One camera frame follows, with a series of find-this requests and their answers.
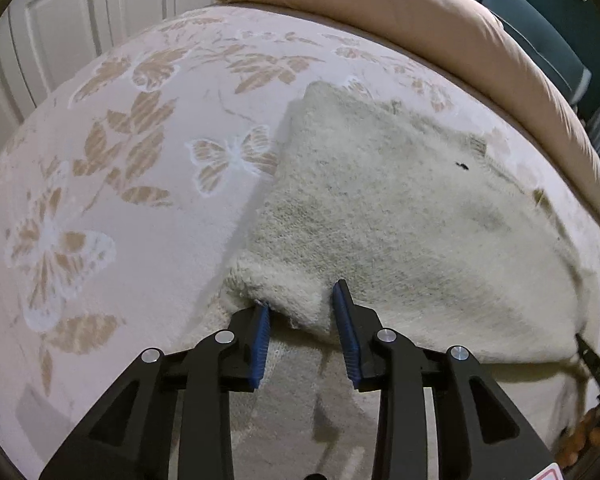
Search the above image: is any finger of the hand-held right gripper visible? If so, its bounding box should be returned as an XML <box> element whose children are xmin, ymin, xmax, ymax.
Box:
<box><xmin>574</xmin><ymin>334</ymin><xmax>600</xmax><ymax>397</ymax></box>

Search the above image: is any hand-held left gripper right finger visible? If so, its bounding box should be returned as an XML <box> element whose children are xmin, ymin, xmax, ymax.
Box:
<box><xmin>331</xmin><ymin>280</ymin><xmax>563</xmax><ymax>480</ymax></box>

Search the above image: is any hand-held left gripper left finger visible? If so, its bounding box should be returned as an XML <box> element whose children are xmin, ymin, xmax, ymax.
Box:
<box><xmin>39</xmin><ymin>302</ymin><xmax>273</xmax><ymax>480</ymax></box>

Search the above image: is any cream fuzzy sweater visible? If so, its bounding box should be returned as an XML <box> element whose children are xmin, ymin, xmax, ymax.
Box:
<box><xmin>180</xmin><ymin>80</ymin><xmax>600</xmax><ymax>480</ymax></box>

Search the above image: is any butterfly printed blanket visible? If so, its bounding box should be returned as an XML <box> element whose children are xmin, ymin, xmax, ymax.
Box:
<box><xmin>0</xmin><ymin>2</ymin><xmax>600</xmax><ymax>480</ymax></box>

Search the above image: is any beige pillow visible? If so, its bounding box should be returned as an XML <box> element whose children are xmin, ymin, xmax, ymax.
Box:
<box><xmin>211</xmin><ymin>0</ymin><xmax>600</xmax><ymax>233</ymax></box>

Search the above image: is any teal padded headboard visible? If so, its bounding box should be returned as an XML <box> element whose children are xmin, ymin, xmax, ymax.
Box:
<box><xmin>380</xmin><ymin>0</ymin><xmax>598</xmax><ymax>118</ymax></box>

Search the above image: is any white wardrobe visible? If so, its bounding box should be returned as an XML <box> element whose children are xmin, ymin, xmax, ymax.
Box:
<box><xmin>0</xmin><ymin>0</ymin><xmax>223</xmax><ymax>171</ymax></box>

